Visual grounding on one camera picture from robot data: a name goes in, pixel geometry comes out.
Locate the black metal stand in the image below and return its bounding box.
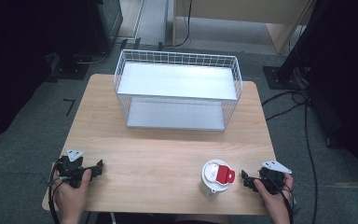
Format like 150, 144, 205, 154
262, 0, 339, 91

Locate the dark equipment cabinet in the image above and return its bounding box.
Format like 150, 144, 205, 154
85, 0, 124, 55

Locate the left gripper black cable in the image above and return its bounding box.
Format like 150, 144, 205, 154
48, 161, 67, 224

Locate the white wire shelf rack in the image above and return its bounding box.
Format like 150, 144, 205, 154
114, 49, 244, 133

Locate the black stand base plate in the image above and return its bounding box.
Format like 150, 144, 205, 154
45, 51, 94, 82

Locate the black cable at cabinet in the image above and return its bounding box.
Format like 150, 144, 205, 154
158, 0, 194, 51

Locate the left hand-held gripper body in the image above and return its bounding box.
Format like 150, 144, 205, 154
55, 148, 90, 189

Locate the long black floor cable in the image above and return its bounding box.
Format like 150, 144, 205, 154
303, 99, 320, 224

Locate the person's right hand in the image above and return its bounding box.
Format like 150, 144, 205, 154
254, 173, 295, 218

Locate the light wooden cabinet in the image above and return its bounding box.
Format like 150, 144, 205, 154
171, 0, 316, 56

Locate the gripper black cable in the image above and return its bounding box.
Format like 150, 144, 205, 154
48, 161, 67, 224
268, 173, 296, 224

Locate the white cup with red lid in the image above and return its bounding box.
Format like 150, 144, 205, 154
199, 159, 236, 199

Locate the looped black floor cable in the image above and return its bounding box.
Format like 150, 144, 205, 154
261, 89, 310, 123

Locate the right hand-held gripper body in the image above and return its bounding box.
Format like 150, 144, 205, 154
258, 160, 293, 196

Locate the person's left hand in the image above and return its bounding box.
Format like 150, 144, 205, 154
52, 168, 93, 219

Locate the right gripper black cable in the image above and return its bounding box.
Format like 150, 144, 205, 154
268, 173, 296, 224

